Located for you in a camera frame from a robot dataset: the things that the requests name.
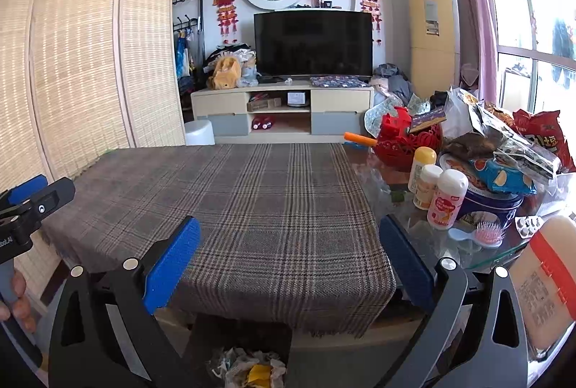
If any round white stool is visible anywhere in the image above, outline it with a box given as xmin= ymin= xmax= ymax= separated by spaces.
xmin=184 ymin=120 xmax=216 ymax=146

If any dark patterned cloth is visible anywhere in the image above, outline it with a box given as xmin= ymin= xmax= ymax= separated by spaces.
xmin=310 ymin=75 xmax=372 ymax=88

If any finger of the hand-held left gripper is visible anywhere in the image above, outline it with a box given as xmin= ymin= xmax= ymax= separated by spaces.
xmin=24 ymin=177 xmax=76 ymax=236
xmin=0 ymin=174 xmax=48 ymax=209

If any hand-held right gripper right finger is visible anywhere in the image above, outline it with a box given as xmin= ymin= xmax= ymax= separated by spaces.
xmin=379 ymin=214 xmax=529 ymax=388

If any red fish hanging decoration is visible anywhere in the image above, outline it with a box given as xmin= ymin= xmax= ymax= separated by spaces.
xmin=212 ymin=0 xmax=239 ymax=45

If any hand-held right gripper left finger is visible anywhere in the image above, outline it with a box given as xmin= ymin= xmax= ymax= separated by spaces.
xmin=49 ymin=216 xmax=201 ymax=388

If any window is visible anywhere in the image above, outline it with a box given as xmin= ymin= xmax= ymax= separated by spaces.
xmin=472 ymin=0 xmax=576 ymax=123

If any orange plastic stick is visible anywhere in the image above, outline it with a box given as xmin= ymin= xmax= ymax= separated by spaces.
xmin=344 ymin=131 xmax=379 ymax=147

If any black flat screen television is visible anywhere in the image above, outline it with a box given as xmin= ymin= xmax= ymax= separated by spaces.
xmin=253 ymin=10 xmax=374 ymax=79

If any beige grey TV cabinet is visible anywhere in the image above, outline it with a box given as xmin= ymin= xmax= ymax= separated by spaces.
xmin=190 ymin=82 xmax=375 ymax=137

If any blue chips bag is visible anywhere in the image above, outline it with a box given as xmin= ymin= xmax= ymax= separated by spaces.
xmin=470 ymin=156 xmax=538 ymax=196

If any white plastic bag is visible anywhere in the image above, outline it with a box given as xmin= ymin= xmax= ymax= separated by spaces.
xmin=443 ymin=86 xmax=480 ymax=137

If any red plastic basket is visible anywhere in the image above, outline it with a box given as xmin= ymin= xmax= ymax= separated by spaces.
xmin=371 ymin=106 xmax=444 ymax=170

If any gold yellow wrapper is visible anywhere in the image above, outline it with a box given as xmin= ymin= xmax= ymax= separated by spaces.
xmin=247 ymin=365 xmax=273 ymax=387

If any pale green patterned bag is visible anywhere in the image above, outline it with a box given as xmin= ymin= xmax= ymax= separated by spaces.
xmin=364 ymin=94 xmax=433 ymax=137

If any pink hairbrush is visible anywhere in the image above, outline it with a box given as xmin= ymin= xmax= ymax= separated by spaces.
xmin=470 ymin=220 xmax=505 ymax=248

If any beige standing air conditioner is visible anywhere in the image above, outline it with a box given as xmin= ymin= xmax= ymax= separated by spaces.
xmin=402 ymin=0 xmax=462 ymax=94

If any white bottle orange label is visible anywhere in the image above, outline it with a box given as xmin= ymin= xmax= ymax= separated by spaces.
xmin=413 ymin=165 xmax=444 ymax=211

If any dark booklet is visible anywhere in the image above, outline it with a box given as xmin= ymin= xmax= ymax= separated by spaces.
xmin=409 ymin=108 xmax=447 ymax=132

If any pink curtain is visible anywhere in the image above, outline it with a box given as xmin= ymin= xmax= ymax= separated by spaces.
xmin=443 ymin=0 xmax=500 ymax=105

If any crumpled white paper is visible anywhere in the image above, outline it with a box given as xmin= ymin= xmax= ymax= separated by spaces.
xmin=211 ymin=347 xmax=289 ymax=388

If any pile of grey clothes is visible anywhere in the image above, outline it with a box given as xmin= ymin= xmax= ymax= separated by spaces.
xmin=371 ymin=63 xmax=415 ymax=106

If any dark brown waste bin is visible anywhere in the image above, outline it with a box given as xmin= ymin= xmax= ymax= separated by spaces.
xmin=184 ymin=312 xmax=294 ymax=388

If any bamboo folding screen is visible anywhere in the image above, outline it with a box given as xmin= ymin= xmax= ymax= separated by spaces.
xmin=0 ymin=0 xmax=186 ymax=303

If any silver snack bag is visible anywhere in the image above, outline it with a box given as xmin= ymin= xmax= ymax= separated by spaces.
xmin=468 ymin=102 xmax=561 ymax=182

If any red snack bag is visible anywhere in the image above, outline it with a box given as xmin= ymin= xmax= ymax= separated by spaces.
xmin=513 ymin=109 xmax=576 ymax=173

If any yellow plush toy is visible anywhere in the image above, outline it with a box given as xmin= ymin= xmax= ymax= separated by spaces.
xmin=211 ymin=56 xmax=242 ymax=90

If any brown cardboard box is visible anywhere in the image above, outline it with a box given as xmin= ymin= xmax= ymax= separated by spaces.
xmin=247 ymin=97 xmax=283 ymax=112

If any white bottle yellow cap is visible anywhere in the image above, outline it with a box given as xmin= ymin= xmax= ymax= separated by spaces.
xmin=408 ymin=147 xmax=437 ymax=193

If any person's left hand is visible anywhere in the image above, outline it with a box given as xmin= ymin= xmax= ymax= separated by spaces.
xmin=0 ymin=268 xmax=37 ymax=334

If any brown plaid blanket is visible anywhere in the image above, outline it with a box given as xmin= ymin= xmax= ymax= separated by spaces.
xmin=40 ymin=142 xmax=397 ymax=339

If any pile of mixed clothes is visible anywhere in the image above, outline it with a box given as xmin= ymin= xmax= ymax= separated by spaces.
xmin=202 ymin=42 xmax=262 ymax=90

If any blue cookie tin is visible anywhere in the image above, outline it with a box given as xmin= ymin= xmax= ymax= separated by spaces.
xmin=438 ymin=154 xmax=525 ymax=231

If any white bottle pink label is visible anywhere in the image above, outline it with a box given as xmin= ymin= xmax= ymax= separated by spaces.
xmin=427 ymin=169 xmax=469 ymax=231

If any beige jug with red label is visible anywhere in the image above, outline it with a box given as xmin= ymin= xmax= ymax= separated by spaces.
xmin=508 ymin=214 xmax=576 ymax=353

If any silver blister pill pack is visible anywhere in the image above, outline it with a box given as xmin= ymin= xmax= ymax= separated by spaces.
xmin=514 ymin=215 xmax=552 ymax=238

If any brown snack bag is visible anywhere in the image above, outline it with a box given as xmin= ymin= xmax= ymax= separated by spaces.
xmin=443 ymin=129 xmax=505 ymax=161

